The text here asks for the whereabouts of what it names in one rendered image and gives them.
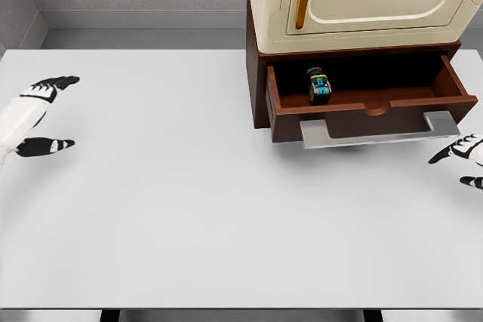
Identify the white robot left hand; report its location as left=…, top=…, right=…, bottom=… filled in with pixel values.
left=0, top=75, right=81, bottom=158

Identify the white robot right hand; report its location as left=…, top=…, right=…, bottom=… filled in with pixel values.
left=428, top=133, right=483, bottom=191

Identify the brown wooden cabinet base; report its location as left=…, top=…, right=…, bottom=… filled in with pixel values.
left=245, top=0, right=463, bottom=130

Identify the brown wooden drawer, silver handle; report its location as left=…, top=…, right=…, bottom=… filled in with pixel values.
left=266, top=52, right=479, bottom=150

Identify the black switch with blue markings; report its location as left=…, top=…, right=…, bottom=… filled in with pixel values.
left=306, top=66, right=334, bottom=107

